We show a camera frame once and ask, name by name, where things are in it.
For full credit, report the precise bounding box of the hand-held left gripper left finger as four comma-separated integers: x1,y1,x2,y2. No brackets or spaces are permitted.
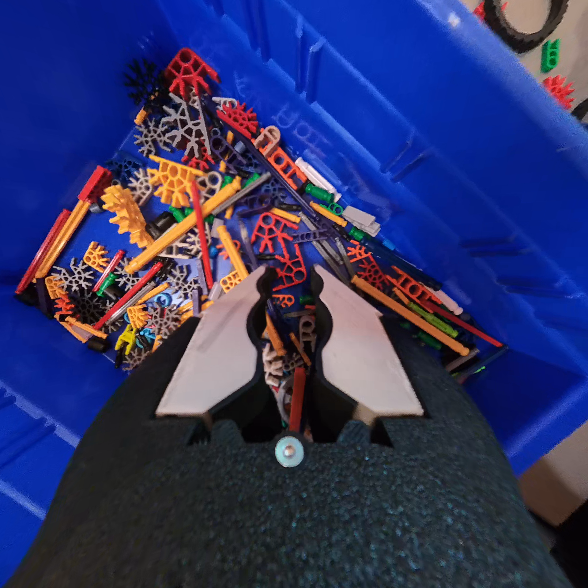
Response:
155,265,278,426

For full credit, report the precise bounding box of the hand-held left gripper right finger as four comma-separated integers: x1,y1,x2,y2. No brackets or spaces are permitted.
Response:
311,264,425,422

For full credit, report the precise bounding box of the pile of colourful toy pieces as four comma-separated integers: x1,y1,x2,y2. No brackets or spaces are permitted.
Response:
14,46,508,423

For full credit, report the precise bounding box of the blue labelled storage bin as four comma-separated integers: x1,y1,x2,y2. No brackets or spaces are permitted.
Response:
0,0,588,584

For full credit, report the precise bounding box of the red fan connector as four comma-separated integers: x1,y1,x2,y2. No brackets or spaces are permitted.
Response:
542,75,576,110
473,2,508,24

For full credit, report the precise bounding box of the green clip connector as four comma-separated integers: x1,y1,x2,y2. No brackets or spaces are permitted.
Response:
541,38,562,73

